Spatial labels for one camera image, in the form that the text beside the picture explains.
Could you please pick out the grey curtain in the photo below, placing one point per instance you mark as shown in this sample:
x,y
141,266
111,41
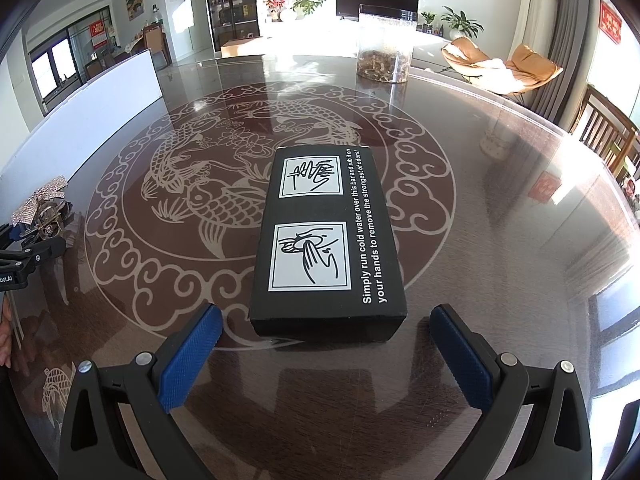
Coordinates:
x,y
570,45

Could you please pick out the small potted plant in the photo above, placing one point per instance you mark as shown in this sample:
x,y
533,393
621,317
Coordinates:
x,y
428,21

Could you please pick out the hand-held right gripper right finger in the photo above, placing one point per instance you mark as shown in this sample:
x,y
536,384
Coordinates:
x,y
462,360

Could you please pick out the dark glass display cabinet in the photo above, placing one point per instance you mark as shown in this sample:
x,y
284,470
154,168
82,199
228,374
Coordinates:
x,y
232,5

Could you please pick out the red door poster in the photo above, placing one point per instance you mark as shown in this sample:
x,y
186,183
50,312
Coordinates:
x,y
98,34

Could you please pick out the broad-leaf potted plant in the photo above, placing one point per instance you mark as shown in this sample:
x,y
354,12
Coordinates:
x,y
462,22

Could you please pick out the black box with white pictures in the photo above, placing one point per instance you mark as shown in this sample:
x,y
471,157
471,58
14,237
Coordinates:
x,y
325,240

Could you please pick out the pile of rubber bands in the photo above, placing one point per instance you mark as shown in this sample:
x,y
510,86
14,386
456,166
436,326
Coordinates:
x,y
382,67

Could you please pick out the framed landscape painting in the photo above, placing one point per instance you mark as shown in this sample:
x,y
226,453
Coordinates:
x,y
133,1

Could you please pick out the rhinestone bow hair clip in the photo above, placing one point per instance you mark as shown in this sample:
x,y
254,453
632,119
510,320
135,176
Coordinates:
x,y
42,200

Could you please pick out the person's left hand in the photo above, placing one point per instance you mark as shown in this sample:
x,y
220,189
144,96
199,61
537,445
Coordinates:
x,y
4,342

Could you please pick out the red flower bouquet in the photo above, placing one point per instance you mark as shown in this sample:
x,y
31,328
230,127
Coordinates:
x,y
276,6

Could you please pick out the glass balcony door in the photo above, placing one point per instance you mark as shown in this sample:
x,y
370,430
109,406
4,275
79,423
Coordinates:
x,y
60,65

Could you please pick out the white standing air conditioner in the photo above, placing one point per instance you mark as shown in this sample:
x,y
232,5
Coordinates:
x,y
537,10

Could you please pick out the brown cardboard carton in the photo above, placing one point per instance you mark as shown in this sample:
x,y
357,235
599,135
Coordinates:
x,y
240,47

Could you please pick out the red wall hanging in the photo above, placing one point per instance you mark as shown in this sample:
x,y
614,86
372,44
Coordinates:
x,y
610,21

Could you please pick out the orange lounge chair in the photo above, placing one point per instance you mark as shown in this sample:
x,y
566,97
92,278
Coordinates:
x,y
525,67

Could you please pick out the wooden slatted chair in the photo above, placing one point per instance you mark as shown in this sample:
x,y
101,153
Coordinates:
x,y
631,155
600,120

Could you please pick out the clear plastic container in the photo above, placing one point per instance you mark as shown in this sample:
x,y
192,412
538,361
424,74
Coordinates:
x,y
385,35

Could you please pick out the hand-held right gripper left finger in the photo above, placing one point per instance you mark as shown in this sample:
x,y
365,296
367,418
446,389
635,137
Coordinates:
x,y
192,360

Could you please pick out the leafy potted plant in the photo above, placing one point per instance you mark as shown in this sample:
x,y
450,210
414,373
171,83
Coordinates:
x,y
306,5

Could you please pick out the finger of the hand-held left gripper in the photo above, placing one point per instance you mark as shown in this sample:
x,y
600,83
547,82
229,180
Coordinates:
x,y
40,253
15,233

